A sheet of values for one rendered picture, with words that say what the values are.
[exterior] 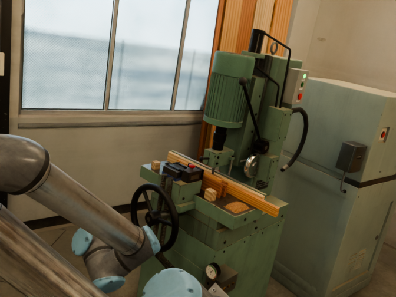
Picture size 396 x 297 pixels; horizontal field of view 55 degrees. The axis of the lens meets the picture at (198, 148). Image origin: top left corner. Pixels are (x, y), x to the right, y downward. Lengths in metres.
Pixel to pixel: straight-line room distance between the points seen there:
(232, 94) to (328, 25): 2.74
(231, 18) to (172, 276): 2.52
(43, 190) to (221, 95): 0.95
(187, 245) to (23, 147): 1.10
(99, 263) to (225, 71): 0.88
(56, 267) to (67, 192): 0.17
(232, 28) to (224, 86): 1.70
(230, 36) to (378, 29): 1.43
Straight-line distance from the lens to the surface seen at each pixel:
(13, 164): 0.79
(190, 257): 1.76
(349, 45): 4.08
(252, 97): 1.72
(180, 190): 1.57
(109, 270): 1.21
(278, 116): 1.74
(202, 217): 1.64
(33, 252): 0.90
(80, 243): 1.28
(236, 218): 1.54
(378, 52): 3.93
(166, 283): 1.05
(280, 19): 3.70
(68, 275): 0.95
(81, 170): 2.96
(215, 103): 1.62
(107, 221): 1.01
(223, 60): 1.59
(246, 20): 3.42
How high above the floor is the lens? 1.56
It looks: 17 degrees down
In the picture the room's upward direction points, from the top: 10 degrees clockwise
